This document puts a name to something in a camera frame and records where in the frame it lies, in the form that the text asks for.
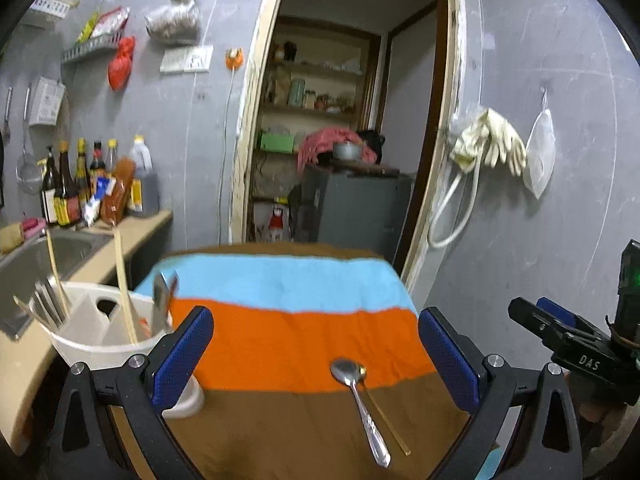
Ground thin gold spoon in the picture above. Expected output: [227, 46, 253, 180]
[356, 365, 412, 457]

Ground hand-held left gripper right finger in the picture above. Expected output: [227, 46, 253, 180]
[417, 306, 583, 480]

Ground white hose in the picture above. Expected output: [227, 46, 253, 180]
[429, 157, 482, 249]

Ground yellow sponge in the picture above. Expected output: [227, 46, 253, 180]
[0, 225, 26, 253]

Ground white wall cable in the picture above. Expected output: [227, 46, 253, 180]
[217, 70, 238, 246]

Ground wooden shelf unit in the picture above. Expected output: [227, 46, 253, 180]
[247, 17, 381, 243]

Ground row of dark sauce bottles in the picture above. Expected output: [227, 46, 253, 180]
[40, 139, 121, 228]

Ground wooden door frame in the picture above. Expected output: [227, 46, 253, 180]
[230, 0, 473, 291]

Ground white wall box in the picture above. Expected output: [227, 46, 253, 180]
[28, 76, 66, 127]

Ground green box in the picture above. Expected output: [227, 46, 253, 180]
[259, 130, 296, 155]

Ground red white doll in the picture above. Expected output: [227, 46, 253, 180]
[267, 205, 286, 241]

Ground black bag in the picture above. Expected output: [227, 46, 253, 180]
[357, 130, 386, 163]

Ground striped blue orange brown cloth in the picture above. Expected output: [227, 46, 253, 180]
[107, 242, 501, 480]

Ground large clear plastic jug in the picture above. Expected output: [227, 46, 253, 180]
[127, 135, 161, 218]

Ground silver fork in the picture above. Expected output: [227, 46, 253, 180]
[42, 275, 67, 327]

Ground white plastic basket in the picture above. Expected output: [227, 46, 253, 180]
[27, 0, 81, 26]

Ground wooden chopstick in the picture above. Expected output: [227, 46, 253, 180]
[13, 296, 51, 333]
[113, 229, 139, 346]
[45, 229, 69, 322]

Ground grey plastic bag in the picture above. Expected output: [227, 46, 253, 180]
[145, 0, 206, 46]

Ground cream rubber gloves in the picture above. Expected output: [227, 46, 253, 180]
[450, 108, 527, 177]

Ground white hanging bag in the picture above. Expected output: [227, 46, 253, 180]
[521, 87, 557, 200]

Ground white wall switch panel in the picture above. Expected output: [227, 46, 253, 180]
[160, 45, 214, 75]

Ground stainless steel sink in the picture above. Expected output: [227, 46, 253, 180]
[0, 232, 113, 341]

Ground red cloth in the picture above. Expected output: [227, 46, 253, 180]
[297, 127, 376, 173]

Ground white plastic utensil holder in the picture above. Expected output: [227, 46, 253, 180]
[49, 282, 206, 420]

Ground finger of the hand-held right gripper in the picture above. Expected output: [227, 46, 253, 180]
[537, 297, 603, 343]
[508, 297, 560, 357]

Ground grey metal cabinet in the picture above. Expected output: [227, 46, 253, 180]
[290, 162, 416, 261]

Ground small metal pot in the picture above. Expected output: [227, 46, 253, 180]
[332, 141, 363, 162]

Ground large silver spoon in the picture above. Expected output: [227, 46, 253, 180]
[330, 357, 392, 469]

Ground wire wall rack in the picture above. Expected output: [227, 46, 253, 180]
[61, 30, 125, 65]

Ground metal strainer ladle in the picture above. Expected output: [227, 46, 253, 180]
[15, 85, 41, 196]

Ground red yellow packets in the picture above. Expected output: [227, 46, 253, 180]
[75, 7, 131, 43]

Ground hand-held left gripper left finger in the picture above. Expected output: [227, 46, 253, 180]
[47, 305, 216, 480]

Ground brown snack packet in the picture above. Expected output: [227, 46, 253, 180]
[100, 157, 137, 226]

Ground red plastic bag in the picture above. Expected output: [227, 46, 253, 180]
[107, 36, 137, 92]

